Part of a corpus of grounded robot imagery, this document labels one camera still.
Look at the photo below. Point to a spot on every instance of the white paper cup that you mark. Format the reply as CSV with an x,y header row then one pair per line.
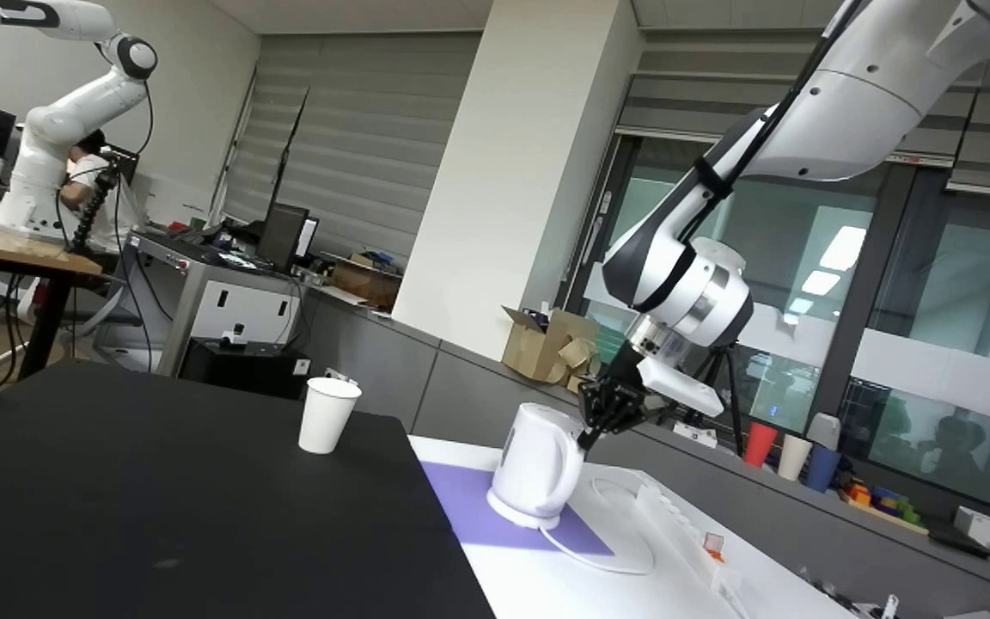
x,y
324,417

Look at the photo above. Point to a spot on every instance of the wooden desk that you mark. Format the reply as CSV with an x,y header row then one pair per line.
x,y
7,244

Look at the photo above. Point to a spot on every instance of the small cardboard box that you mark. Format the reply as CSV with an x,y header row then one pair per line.
x,y
547,344

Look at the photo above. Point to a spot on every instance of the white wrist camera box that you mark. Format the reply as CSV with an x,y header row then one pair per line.
x,y
681,384

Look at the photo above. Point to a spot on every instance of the purple mat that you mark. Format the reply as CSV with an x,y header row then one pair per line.
x,y
481,515

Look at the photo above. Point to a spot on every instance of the red cup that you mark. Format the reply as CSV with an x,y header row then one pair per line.
x,y
759,446

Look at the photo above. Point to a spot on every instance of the white electric kettle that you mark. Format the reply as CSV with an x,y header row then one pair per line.
x,y
537,468

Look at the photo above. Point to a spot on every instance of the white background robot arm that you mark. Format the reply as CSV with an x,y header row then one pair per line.
x,y
59,122

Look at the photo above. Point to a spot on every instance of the blue cup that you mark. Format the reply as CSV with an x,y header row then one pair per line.
x,y
822,468

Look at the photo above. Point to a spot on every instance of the white cup on ledge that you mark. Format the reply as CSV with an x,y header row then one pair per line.
x,y
792,459

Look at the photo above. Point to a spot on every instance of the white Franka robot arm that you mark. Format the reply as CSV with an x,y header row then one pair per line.
x,y
792,148

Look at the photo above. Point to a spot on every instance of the grey cabinet with white front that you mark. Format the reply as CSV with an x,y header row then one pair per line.
x,y
225,308

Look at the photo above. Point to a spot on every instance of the white power strip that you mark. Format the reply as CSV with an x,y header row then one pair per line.
x,y
717,566

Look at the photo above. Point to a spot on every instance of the black laptop screen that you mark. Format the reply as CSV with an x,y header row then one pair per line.
x,y
282,233

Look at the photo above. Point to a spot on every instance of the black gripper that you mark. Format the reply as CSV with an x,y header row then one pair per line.
x,y
620,392

